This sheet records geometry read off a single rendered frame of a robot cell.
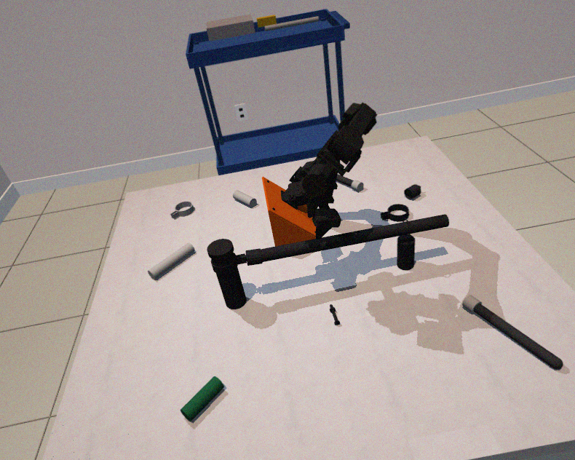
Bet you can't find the black bolt with nut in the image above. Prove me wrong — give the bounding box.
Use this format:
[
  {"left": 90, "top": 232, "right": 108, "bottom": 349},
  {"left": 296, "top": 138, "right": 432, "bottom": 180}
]
[{"left": 330, "top": 304, "right": 340, "bottom": 325}]

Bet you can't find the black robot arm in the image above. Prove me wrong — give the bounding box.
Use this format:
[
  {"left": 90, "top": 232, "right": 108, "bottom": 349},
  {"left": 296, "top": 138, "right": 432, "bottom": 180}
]
[{"left": 281, "top": 103, "right": 378, "bottom": 209}]

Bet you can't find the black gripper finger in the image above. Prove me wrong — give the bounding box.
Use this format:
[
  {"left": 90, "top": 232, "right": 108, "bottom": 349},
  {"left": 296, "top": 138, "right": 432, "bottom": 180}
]
[
  {"left": 316, "top": 227, "right": 332, "bottom": 239},
  {"left": 306, "top": 200, "right": 318, "bottom": 218}
]

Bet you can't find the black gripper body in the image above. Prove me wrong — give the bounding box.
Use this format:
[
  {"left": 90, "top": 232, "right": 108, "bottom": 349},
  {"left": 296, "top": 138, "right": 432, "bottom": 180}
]
[{"left": 312, "top": 181, "right": 341, "bottom": 228}]

